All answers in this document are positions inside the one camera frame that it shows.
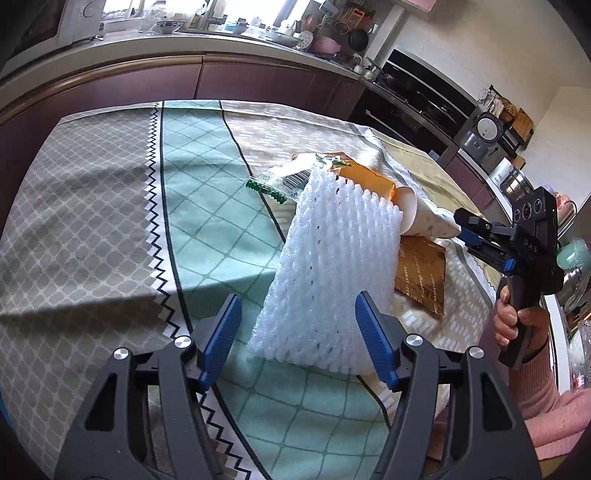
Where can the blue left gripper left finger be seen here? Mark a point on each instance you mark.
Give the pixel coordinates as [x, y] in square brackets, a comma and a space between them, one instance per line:
[215, 336]

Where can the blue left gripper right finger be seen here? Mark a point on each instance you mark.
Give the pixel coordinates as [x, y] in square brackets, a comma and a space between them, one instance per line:
[368, 318]

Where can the gold brown snack bag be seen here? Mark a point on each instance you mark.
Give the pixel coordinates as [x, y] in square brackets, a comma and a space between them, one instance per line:
[421, 273]

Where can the white foam net sleeve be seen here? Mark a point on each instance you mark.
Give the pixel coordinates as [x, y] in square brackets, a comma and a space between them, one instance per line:
[343, 240]

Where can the orange snack wrapper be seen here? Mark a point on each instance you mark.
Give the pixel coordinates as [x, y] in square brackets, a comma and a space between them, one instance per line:
[344, 166]

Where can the green clear plastic wrapper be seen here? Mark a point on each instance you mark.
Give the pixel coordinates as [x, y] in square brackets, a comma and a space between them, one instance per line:
[280, 188]

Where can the purple kitchen cabinet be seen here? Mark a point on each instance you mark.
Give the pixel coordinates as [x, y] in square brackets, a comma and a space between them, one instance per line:
[27, 121]

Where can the right hand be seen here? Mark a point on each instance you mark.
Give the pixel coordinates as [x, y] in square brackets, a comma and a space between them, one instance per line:
[507, 319]

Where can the silver rice cooker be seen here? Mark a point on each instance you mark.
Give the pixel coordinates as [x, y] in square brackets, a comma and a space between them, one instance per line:
[482, 139]

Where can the patterned tablecloth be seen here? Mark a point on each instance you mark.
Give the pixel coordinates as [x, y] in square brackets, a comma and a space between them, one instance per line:
[133, 223]

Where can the black built-in oven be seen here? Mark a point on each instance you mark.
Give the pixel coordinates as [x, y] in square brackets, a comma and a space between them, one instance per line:
[413, 102]

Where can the pink pot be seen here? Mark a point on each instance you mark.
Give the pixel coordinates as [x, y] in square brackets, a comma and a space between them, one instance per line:
[325, 47]

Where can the blue white small bowl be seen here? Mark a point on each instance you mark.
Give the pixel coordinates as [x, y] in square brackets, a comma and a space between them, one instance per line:
[167, 26]

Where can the white microwave oven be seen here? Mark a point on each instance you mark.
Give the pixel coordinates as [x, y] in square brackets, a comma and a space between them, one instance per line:
[59, 24]

